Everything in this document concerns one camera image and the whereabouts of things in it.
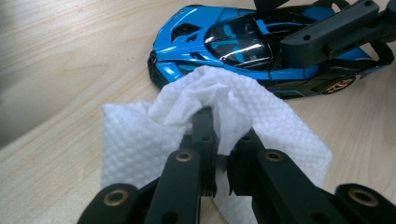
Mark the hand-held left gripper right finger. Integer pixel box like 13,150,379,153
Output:
226,128,265,197

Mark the white wet wipe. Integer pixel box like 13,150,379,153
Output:
101,64,333,224

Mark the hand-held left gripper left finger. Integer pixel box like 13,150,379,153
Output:
180,106,218,197

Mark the blue toy car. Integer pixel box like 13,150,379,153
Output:
147,0,395,100

